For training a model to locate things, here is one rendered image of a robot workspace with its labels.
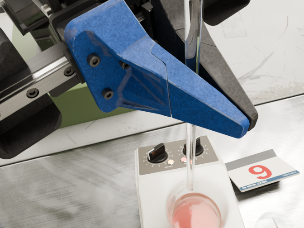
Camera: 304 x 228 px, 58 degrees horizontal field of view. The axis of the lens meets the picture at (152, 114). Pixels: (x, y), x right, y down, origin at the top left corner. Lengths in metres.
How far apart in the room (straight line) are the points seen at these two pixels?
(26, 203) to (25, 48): 0.28
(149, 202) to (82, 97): 0.22
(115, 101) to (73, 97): 0.34
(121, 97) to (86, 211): 0.35
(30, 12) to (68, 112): 0.18
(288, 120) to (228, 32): 0.25
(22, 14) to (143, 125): 0.27
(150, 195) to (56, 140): 0.25
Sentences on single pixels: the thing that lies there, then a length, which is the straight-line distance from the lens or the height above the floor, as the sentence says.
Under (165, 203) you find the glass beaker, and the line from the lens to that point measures 0.29.
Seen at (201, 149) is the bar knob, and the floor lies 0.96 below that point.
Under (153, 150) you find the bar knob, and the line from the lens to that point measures 0.42.
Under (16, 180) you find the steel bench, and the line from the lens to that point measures 0.55.
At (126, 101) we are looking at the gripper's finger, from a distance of 0.15.
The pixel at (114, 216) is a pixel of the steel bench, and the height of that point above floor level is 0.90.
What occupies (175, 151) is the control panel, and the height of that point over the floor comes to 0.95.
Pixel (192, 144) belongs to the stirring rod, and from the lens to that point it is 0.17.
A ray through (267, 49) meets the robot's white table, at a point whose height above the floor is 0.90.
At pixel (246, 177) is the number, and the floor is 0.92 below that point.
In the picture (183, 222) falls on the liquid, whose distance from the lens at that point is 0.33.
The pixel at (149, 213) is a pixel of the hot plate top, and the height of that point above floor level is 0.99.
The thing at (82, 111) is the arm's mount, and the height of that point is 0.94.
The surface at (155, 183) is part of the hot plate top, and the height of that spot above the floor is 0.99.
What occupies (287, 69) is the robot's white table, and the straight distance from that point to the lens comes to 0.62.
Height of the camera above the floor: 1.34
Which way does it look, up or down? 56 degrees down
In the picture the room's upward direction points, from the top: 11 degrees counter-clockwise
